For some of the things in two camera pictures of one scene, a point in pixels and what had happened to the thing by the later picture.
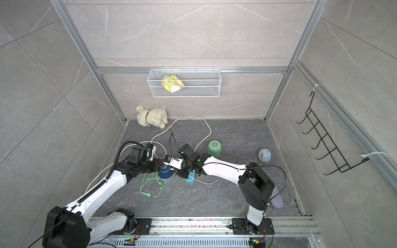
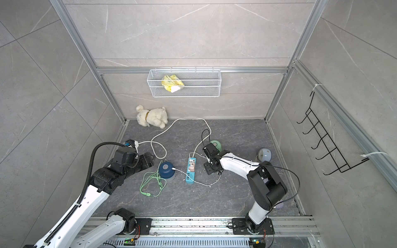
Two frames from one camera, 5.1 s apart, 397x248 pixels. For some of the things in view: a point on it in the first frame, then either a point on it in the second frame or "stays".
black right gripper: x=180 y=172 to x=208 y=168
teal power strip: x=191 y=180 stays
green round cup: x=214 y=148 stays
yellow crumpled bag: x=172 y=83 stays
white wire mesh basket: x=186 y=83 stays
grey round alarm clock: x=264 y=155 stays
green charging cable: x=147 y=194 to x=163 y=188
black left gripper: x=157 y=165 to x=146 y=160
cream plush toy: x=156 y=116 stays
